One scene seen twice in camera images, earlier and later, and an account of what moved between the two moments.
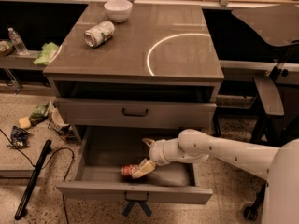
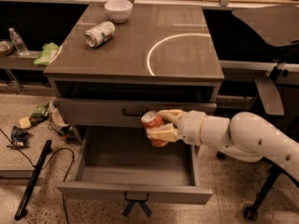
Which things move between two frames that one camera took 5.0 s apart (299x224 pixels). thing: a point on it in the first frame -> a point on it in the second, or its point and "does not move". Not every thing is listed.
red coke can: (127, 171) -> (151, 119)
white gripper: (156, 153) -> (191, 127)
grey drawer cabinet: (159, 70) does not move
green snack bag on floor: (39, 115) does not move
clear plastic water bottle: (18, 43) does not move
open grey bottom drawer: (108, 149) does not move
